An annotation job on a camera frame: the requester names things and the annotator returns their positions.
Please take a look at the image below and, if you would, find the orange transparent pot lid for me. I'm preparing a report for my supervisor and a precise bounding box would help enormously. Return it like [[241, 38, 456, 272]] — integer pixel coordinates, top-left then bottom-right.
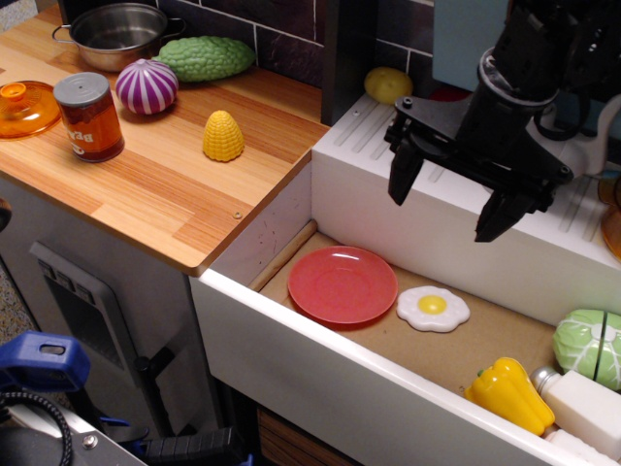
[[1, 81, 61, 141]]

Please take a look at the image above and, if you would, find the yellow toy corn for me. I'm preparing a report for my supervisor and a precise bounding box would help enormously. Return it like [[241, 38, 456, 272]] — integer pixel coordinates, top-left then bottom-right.
[[203, 110, 245, 162]]

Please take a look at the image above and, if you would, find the white toy faucet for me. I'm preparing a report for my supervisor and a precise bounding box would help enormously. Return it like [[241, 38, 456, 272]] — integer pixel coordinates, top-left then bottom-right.
[[527, 95, 620, 177]]

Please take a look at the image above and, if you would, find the yellow toy potato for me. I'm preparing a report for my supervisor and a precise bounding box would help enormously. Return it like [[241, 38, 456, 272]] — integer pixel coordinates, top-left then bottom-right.
[[364, 67, 413, 105]]

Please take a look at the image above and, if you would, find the blue clamp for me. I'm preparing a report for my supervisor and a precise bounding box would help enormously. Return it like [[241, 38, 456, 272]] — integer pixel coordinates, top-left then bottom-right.
[[1, 331, 91, 392]]

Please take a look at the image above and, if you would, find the orange transparent cup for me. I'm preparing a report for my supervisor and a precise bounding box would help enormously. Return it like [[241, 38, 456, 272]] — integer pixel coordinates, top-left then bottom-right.
[[598, 171, 620, 260]]

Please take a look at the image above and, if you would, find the black braided cable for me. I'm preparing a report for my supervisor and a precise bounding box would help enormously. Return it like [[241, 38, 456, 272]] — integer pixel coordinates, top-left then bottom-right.
[[0, 390, 74, 466]]

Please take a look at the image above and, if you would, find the grey toy oven door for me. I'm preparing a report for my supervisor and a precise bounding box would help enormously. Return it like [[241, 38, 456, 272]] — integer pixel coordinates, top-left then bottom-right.
[[30, 242, 175, 437]]

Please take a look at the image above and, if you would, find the purple striped toy onion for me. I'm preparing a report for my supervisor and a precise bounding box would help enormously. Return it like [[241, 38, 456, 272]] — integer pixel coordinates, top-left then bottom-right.
[[115, 58, 179, 115]]

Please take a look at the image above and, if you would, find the stainless steel pot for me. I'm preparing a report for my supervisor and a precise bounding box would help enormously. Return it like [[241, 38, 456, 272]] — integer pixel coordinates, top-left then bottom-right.
[[51, 3, 186, 73]]

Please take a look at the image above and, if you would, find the white bottle with silver cap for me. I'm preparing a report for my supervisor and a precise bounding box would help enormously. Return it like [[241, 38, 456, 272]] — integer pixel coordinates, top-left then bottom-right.
[[530, 366, 620, 461]]

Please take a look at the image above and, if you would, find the white toy sink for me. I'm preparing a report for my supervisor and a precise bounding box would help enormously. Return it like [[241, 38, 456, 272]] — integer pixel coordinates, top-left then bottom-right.
[[191, 97, 620, 465]]

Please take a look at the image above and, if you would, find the toy fried egg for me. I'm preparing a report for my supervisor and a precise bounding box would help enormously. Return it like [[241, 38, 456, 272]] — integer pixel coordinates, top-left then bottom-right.
[[397, 285, 471, 333]]

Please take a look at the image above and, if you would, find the green toy bitter gourd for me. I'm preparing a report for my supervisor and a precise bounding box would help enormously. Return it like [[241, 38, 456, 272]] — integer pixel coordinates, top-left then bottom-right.
[[153, 36, 255, 83]]

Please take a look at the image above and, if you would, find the red toy tomato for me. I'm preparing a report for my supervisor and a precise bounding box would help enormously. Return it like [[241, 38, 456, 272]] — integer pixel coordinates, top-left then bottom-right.
[[429, 86, 472, 102]]

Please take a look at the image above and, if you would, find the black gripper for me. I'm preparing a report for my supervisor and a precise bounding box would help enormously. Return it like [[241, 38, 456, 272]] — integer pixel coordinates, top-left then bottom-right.
[[385, 50, 573, 243]]

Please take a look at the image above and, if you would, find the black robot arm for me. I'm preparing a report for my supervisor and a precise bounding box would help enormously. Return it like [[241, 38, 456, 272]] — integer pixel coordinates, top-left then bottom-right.
[[385, 1, 620, 243]]

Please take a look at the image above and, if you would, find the yellow toy bell pepper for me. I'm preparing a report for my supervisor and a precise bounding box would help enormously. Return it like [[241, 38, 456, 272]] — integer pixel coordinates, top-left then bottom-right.
[[464, 357, 555, 436]]

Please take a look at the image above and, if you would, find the green toy cabbage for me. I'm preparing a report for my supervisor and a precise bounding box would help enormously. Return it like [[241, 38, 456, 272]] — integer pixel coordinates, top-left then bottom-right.
[[552, 310, 620, 392]]

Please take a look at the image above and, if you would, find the red plastic plate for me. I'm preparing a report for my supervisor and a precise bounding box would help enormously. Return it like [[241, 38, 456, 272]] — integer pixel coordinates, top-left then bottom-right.
[[287, 246, 399, 325]]

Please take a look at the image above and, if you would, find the orange toy bean can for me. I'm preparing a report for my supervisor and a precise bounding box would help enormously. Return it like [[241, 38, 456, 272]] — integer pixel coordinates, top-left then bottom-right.
[[52, 72, 124, 163]]

